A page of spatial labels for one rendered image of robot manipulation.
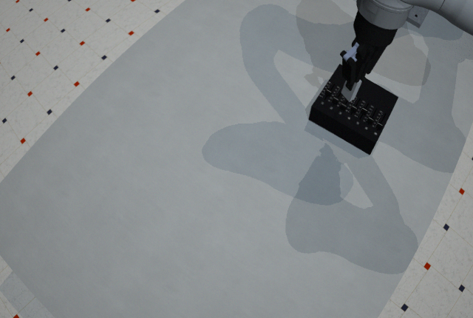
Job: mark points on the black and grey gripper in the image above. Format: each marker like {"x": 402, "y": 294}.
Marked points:
{"x": 367, "y": 34}

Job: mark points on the black lighting desk panel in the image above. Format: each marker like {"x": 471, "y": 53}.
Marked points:
{"x": 355, "y": 124}

